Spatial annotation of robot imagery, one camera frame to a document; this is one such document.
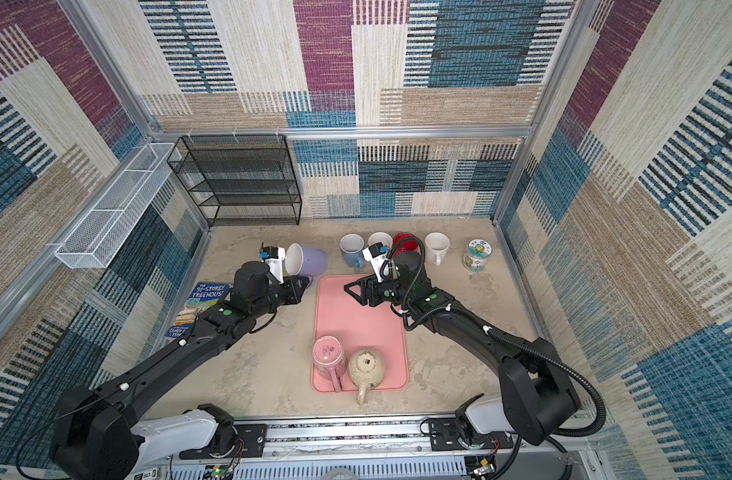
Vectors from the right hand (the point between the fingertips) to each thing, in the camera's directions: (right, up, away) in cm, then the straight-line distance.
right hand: (353, 289), depth 79 cm
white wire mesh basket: (-59, +12, -9) cm, 61 cm away
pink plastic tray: (-4, -10, +15) cm, 18 cm away
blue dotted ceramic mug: (-2, +12, +29) cm, 31 cm away
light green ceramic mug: (+8, +15, +23) cm, 28 cm away
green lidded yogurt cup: (+41, +10, +22) cm, 47 cm away
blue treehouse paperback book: (-49, -5, +18) cm, 52 cm away
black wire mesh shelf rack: (-42, +36, +30) cm, 63 cm away
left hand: (-12, +4, +1) cm, 12 cm away
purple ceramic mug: (-11, +7, -3) cm, 14 cm away
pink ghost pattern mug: (-5, -17, -5) cm, 18 cm away
